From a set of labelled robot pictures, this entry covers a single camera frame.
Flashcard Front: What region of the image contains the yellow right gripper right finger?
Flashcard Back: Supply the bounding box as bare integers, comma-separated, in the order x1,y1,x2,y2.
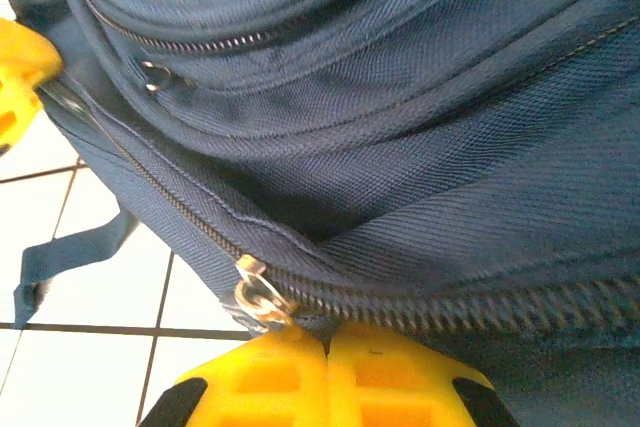
327,321,521,427

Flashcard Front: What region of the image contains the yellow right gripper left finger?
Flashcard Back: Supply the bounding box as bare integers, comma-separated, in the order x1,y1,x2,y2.
139,321,331,427

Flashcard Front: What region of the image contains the navy blue backpack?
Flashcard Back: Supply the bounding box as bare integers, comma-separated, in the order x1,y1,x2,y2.
0,0,640,427

